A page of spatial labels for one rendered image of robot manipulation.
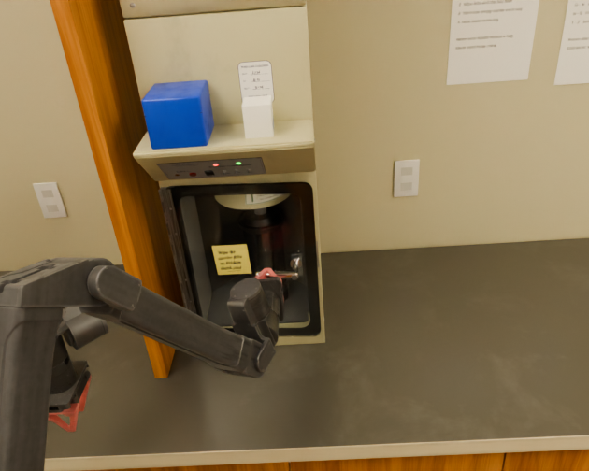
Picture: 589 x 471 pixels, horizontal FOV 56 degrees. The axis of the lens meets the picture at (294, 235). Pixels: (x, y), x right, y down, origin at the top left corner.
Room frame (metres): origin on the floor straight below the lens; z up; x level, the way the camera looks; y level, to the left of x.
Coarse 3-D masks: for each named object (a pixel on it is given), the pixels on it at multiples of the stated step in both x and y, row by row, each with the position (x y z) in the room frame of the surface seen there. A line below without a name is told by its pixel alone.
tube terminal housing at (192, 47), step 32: (128, 32) 1.03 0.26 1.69; (160, 32) 1.03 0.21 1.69; (192, 32) 1.03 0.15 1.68; (224, 32) 1.03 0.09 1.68; (256, 32) 1.02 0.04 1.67; (288, 32) 1.02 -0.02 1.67; (160, 64) 1.03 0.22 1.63; (192, 64) 1.03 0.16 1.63; (224, 64) 1.03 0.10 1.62; (288, 64) 1.02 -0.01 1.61; (224, 96) 1.03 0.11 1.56; (288, 96) 1.02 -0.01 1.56; (320, 256) 1.02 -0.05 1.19; (320, 288) 1.02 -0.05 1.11
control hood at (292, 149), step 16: (224, 128) 1.00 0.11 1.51; (240, 128) 1.00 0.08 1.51; (288, 128) 0.98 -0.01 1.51; (304, 128) 0.97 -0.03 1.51; (144, 144) 0.96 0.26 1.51; (208, 144) 0.93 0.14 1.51; (224, 144) 0.92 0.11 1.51; (240, 144) 0.92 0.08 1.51; (256, 144) 0.91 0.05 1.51; (272, 144) 0.91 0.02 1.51; (288, 144) 0.91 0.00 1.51; (304, 144) 0.91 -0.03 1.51; (144, 160) 0.93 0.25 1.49; (160, 160) 0.93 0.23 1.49; (176, 160) 0.93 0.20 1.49; (192, 160) 0.93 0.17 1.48; (208, 160) 0.94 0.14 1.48; (272, 160) 0.94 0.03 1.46; (288, 160) 0.95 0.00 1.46; (304, 160) 0.95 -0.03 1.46; (160, 176) 0.99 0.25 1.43
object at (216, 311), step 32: (192, 192) 1.02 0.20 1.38; (224, 192) 1.01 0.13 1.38; (256, 192) 1.00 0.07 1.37; (288, 192) 0.99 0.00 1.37; (192, 224) 1.02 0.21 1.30; (224, 224) 1.01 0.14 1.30; (256, 224) 1.00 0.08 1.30; (288, 224) 0.99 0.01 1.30; (192, 256) 1.02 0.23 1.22; (256, 256) 1.00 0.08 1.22; (288, 256) 0.99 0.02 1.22; (192, 288) 1.02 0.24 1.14; (224, 288) 1.01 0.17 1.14; (288, 288) 0.99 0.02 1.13; (224, 320) 1.01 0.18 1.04; (288, 320) 1.00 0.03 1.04; (320, 320) 0.99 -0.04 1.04
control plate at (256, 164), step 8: (216, 160) 0.94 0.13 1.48; (224, 160) 0.93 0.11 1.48; (232, 160) 0.94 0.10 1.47; (240, 160) 0.94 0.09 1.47; (248, 160) 0.94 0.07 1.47; (256, 160) 0.94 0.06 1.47; (160, 168) 0.96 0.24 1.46; (168, 168) 0.96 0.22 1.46; (176, 168) 0.96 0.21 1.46; (184, 168) 0.96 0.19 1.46; (192, 168) 0.96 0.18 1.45; (200, 168) 0.96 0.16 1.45; (208, 168) 0.96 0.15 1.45; (216, 168) 0.96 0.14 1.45; (224, 168) 0.97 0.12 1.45; (232, 168) 0.97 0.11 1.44; (240, 168) 0.97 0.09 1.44; (248, 168) 0.97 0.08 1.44; (256, 168) 0.97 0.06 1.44; (264, 168) 0.97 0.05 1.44; (168, 176) 0.99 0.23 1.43; (176, 176) 0.99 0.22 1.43; (184, 176) 0.99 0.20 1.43; (200, 176) 0.99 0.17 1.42; (208, 176) 0.99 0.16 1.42; (216, 176) 0.99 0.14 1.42; (224, 176) 0.99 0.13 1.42
